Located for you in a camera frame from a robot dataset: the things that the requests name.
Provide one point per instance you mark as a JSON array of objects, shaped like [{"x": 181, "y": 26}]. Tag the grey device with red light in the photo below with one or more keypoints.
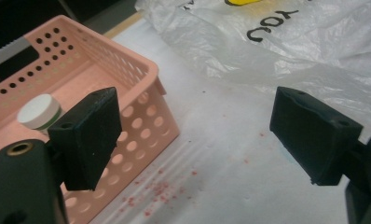
[{"x": 16, "y": 63}]

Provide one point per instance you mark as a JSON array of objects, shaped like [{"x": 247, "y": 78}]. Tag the pink perforated plastic basket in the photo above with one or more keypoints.
[{"x": 103, "y": 77}]

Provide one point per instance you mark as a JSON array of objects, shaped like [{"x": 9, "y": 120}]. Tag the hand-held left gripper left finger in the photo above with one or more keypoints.
[{"x": 87, "y": 140}]

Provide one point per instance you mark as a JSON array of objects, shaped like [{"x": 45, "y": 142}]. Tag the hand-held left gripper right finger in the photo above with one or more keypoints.
[{"x": 311, "y": 137}]

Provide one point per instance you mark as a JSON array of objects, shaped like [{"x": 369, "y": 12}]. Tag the translucent white plastic bag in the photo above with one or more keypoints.
[{"x": 298, "y": 53}]

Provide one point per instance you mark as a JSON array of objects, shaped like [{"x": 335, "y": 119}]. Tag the white round bottle cap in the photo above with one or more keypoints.
[{"x": 39, "y": 112}]

